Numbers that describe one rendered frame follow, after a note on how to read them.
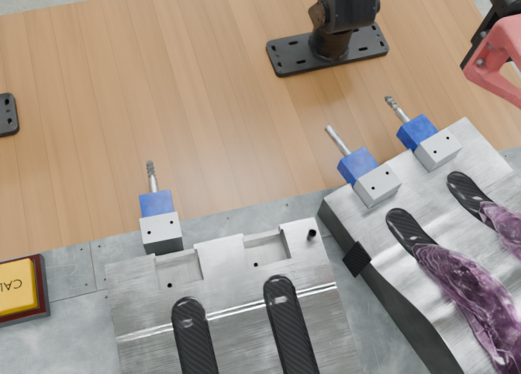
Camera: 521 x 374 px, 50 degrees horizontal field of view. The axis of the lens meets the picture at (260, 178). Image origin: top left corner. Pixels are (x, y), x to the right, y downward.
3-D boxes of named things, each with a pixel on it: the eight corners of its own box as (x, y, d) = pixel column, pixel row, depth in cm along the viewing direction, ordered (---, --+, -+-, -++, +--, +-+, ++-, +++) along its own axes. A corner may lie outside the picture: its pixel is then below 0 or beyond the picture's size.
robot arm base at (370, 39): (403, 22, 87) (386, -12, 90) (282, 46, 83) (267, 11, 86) (389, 54, 94) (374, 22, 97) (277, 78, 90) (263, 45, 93)
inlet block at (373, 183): (310, 144, 82) (315, 125, 77) (337, 129, 83) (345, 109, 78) (364, 216, 77) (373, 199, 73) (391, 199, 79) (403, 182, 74)
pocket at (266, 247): (239, 243, 72) (239, 233, 68) (278, 234, 73) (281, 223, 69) (247, 277, 70) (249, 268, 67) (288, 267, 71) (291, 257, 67)
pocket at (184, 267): (154, 263, 70) (152, 253, 66) (196, 253, 71) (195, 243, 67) (161, 298, 68) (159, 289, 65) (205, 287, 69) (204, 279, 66)
